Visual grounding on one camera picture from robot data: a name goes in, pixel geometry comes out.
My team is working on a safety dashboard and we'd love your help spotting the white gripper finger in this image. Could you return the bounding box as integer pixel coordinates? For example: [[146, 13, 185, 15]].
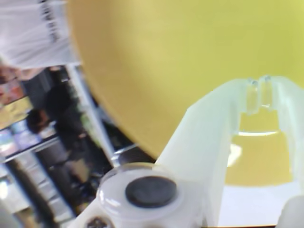
[[259, 75, 304, 228], [153, 78, 259, 228]]

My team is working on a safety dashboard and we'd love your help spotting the yellow plate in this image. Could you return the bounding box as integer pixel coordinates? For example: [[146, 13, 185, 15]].
[[67, 0, 304, 188]]

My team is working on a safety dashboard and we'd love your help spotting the shelf with colourful items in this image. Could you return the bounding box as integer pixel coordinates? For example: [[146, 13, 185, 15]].
[[0, 66, 143, 228]]

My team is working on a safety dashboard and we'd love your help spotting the white sheet with black print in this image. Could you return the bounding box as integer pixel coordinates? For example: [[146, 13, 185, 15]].
[[0, 0, 81, 70]]

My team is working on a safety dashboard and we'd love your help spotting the white metal post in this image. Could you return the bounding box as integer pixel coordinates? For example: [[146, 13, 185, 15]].
[[70, 64, 125, 168]]

